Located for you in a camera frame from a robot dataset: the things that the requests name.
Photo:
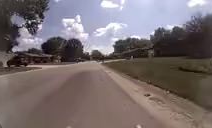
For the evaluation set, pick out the row of trees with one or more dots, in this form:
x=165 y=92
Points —
x=180 y=40

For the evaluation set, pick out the dark vehicle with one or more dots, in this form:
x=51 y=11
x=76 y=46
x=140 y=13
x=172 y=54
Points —
x=17 y=61

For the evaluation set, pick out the pale concrete gutter strip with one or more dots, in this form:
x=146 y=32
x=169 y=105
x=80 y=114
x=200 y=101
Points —
x=154 y=100

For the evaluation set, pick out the low dark house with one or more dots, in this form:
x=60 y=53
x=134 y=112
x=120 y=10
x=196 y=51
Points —
x=40 y=58

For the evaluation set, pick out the round dark tree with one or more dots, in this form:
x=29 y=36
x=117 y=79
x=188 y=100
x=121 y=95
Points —
x=54 y=46
x=72 y=50

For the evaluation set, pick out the large leafy tree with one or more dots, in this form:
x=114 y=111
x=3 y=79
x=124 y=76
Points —
x=14 y=13

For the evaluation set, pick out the grey asphalt road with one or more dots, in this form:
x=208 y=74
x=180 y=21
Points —
x=77 y=96

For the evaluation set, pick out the low building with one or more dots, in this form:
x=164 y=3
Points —
x=137 y=53

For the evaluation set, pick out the pale house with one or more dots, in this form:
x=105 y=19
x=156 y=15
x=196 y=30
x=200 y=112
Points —
x=2 y=57

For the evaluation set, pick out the small distant tree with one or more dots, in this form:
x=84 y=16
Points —
x=96 y=54

